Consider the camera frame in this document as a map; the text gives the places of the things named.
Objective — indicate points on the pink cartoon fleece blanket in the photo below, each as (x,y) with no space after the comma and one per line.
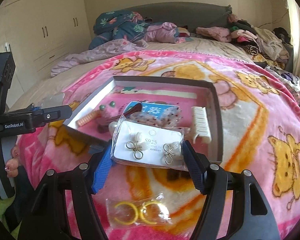
(261,132)

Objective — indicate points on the pink folded garment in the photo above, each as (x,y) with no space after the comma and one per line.
(218,33)

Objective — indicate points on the dark maroon hair clip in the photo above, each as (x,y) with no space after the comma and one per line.
(134,109)

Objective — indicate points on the pile of clothes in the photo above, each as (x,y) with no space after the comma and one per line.
(273,46)

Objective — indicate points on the grey bed headboard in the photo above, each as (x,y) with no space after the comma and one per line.
(190,14)

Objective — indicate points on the dark blue floral quilt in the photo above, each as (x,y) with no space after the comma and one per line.
(120,24)

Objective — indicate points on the cream wardrobe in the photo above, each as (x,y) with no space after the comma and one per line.
(39,33)

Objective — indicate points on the white plastic hair comb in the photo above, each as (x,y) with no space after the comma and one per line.
(200,125)

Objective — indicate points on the pink speckled bow pearl clip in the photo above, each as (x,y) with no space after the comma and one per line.
(150,118)

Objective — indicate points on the orange spiral hair clip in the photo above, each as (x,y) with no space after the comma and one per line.
(88,118)

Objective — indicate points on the shallow cardboard box tray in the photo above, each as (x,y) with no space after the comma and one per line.
(215,147)

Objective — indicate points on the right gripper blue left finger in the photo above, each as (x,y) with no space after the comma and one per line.
(100,168)

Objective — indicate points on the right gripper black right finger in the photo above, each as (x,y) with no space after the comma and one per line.
(197,165)

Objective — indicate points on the yellow rings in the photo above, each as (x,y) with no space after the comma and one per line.
(138,212)

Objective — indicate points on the earring card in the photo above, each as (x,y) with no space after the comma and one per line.
(138,144)

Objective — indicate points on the lilac crumpled blanket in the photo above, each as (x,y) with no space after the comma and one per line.
(166,32)

